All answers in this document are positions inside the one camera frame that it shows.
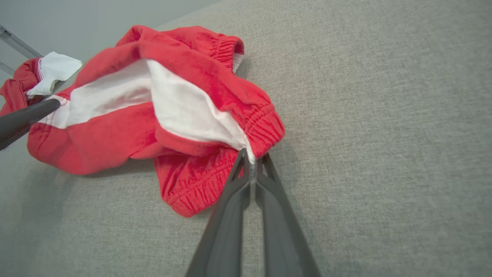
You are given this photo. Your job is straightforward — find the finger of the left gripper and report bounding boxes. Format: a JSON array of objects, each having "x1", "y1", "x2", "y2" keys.
[{"x1": 0, "y1": 98, "x2": 61, "y2": 151}]

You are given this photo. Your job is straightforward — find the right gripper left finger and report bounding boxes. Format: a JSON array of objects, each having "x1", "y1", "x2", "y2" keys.
[{"x1": 186, "y1": 148, "x2": 251, "y2": 277}]

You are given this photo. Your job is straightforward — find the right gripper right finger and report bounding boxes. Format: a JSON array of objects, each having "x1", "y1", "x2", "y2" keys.
[{"x1": 256, "y1": 153, "x2": 321, "y2": 277}]

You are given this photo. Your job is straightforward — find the red white jersey shirt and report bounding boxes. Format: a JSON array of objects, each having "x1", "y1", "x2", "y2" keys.
[{"x1": 0, "y1": 51, "x2": 83, "y2": 116}]

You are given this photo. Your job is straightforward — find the red white shorts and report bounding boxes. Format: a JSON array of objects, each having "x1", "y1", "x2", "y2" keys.
[{"x1": 27, "y1": 25, "x2": 286, "y2": 218}]

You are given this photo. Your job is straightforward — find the grey fabric sofa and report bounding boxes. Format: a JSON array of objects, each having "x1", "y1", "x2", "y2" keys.
[{"x1": 0, "y1": 0, "x2": 492, "y2": 277}]

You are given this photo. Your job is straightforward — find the grey wall base rail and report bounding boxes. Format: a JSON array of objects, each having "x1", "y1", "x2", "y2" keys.
[{"x1": 0, "y1": 25, "x2": 43, "y2": 76}]

